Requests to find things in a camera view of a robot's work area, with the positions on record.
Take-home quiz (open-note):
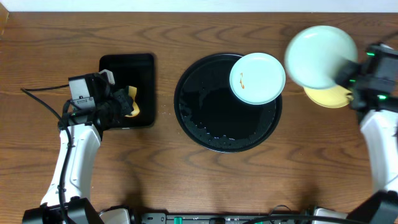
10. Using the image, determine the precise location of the yellow plate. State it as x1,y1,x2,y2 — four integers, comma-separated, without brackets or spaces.
303,86,351,108

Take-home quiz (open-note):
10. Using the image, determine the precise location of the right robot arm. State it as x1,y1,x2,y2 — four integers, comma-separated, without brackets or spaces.
311,57,397,223

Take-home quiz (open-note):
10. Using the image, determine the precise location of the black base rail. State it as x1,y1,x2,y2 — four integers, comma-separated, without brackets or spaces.
133,212,374,224

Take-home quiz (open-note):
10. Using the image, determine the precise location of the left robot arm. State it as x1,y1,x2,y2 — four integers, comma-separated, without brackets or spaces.
22,97,133,223

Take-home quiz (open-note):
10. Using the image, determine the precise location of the round black tray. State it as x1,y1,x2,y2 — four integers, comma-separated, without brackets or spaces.
174,53,282,153

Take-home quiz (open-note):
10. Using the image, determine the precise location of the black rectangular tray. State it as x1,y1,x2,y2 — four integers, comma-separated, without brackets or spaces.
99,54,155,129

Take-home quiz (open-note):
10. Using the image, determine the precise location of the green yellow sponge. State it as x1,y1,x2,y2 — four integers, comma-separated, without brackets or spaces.
125,86,140,118

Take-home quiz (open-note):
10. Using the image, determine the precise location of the light blue plate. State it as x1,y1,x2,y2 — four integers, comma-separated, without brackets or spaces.
229,53,286,105
284,26,358,90

